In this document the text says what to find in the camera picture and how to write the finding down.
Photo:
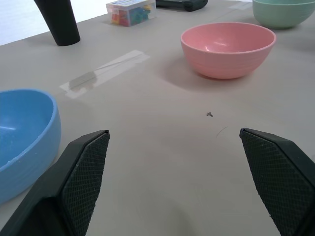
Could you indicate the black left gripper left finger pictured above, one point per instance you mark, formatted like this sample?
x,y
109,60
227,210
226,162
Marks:
x,y
73,186

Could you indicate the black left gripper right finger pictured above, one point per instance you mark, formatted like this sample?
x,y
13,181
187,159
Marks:
x,y
278,177

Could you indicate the blue plastic bowl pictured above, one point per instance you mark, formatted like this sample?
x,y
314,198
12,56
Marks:
x,y
23,145

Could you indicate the clear tape strip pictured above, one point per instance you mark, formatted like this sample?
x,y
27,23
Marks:
x,y
103,71

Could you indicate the pink plastic bowl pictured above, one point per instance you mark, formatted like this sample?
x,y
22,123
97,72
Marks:
x,y
227,50

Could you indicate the green plastic bowl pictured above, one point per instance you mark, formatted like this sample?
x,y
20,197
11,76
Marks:
x,y
283,14

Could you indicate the black tapered stand leg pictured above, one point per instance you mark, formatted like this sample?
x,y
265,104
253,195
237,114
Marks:
x,y
61,22

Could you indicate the clear box of colourful pieces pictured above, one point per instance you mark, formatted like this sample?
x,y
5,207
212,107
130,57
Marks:
x,y
131,12

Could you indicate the black flat case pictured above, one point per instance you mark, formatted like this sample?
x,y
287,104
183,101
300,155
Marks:
x,y
183,4

